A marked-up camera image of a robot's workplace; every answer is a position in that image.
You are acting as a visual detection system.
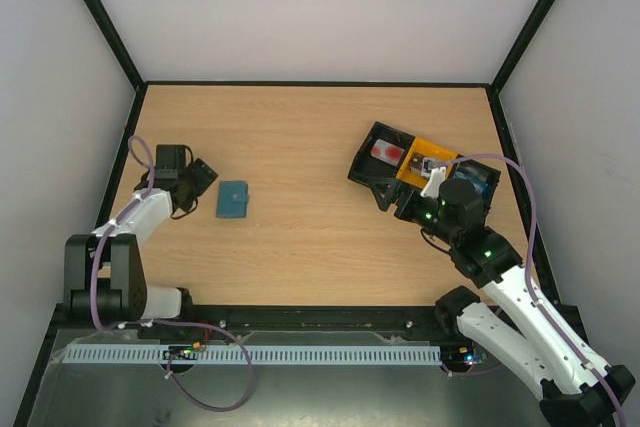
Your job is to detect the white card red circles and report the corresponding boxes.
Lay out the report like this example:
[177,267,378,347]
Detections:
[370,139,405,166]

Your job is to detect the white slotted cable duct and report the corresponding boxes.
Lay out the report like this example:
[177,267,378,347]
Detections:
[63,344,441,366]

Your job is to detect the blue cards stack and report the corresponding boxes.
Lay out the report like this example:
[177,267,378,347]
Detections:
[453,166,491,196]

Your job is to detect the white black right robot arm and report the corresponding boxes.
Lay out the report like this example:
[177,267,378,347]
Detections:
[370,178,635,426]

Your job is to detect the black bin with blue cards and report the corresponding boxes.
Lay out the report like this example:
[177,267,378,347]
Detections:
[449,160,501,212]

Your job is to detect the yellow plastic bin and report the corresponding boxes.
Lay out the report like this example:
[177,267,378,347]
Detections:
[396,137,458,189]

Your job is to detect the teal leather card holder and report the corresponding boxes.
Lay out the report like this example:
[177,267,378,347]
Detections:
[216,180,249,219]

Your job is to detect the black plastic bin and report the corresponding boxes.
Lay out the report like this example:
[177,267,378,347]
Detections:
[347,122,415,186]

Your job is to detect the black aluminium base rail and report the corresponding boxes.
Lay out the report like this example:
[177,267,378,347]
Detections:
[49,302,584,343]

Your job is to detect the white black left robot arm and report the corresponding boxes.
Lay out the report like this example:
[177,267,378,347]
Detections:
[63,144,218,329]

